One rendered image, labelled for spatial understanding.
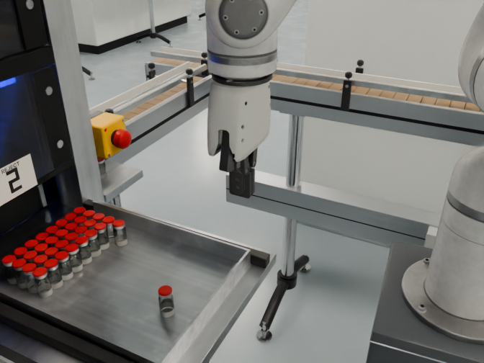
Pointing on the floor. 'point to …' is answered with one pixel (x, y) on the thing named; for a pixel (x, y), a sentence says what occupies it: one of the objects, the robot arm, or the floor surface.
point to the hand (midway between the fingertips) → (241, 181)
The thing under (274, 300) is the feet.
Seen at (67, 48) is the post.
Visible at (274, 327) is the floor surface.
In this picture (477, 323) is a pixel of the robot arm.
